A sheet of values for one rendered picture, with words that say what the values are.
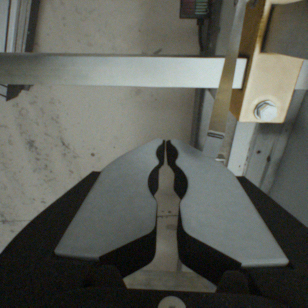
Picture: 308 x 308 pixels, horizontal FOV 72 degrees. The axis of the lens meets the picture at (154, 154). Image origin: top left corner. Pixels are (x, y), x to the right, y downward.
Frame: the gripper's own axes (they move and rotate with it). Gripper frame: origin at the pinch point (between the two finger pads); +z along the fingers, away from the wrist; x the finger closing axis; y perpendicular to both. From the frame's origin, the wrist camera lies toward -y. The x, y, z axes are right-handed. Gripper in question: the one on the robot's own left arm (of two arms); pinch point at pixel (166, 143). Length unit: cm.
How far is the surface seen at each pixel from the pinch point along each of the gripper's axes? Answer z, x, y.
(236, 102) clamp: 13.7, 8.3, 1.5
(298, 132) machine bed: 34.5, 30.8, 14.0
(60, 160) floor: 99, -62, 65
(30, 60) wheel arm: 12.7, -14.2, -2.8
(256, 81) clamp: 11.6, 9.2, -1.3
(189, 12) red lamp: 28.5, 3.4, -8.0
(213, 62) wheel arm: 12.6, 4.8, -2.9
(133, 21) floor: 99, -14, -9
